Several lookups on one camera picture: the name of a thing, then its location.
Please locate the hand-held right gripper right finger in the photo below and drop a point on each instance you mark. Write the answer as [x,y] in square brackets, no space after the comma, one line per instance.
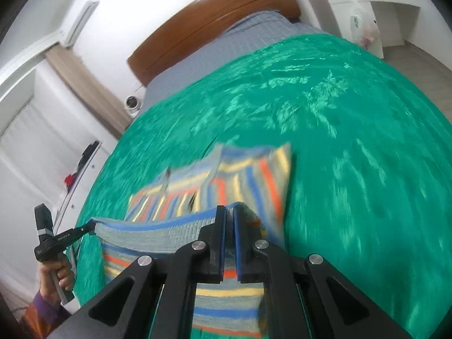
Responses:
[240,254]

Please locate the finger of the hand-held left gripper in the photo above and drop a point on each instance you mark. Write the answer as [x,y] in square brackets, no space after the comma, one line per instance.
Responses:
[86,227]

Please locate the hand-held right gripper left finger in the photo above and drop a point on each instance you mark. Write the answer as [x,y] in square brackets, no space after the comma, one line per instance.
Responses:
[219,250]

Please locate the striped knit sweater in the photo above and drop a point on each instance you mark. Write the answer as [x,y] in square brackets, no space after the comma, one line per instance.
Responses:
[247,176]

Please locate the person's left forearm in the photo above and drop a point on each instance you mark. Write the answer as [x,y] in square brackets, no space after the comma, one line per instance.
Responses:
[39,319]

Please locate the person's left hand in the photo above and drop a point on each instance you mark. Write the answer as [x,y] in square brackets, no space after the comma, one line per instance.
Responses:
[47,286]

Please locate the white dresser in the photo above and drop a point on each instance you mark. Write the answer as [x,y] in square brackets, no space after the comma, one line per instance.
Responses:
[88,183]

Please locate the red cloth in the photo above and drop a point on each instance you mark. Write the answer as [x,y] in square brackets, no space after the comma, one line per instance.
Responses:
[71,180]

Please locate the dark cloth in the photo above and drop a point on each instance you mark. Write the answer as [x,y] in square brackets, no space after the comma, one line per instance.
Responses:
[89,153]

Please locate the white sheer curtain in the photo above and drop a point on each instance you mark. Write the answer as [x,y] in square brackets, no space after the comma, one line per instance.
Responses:
[31,141]

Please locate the beige curtain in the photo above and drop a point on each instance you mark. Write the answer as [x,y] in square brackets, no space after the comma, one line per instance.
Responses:
[88,88]

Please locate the green fuzzy blanket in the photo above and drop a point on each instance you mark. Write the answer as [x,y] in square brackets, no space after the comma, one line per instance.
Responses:
[317,130]

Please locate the white air conditioner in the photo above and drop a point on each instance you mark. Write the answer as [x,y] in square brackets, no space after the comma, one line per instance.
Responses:
[79,17]

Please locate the grey checked pillow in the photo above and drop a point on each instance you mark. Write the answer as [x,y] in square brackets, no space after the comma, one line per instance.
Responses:
[247,31]

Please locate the brown wooden headboard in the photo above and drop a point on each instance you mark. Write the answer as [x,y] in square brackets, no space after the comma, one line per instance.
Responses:
[212,17]

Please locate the clear plastic bag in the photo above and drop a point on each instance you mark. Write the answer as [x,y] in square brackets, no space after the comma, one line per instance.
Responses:
[367,31]

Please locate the white desk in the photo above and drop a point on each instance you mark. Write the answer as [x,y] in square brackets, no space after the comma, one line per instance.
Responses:
[335,10]

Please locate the white round security camera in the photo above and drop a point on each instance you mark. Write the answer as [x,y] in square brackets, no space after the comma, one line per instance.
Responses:
[132,103]

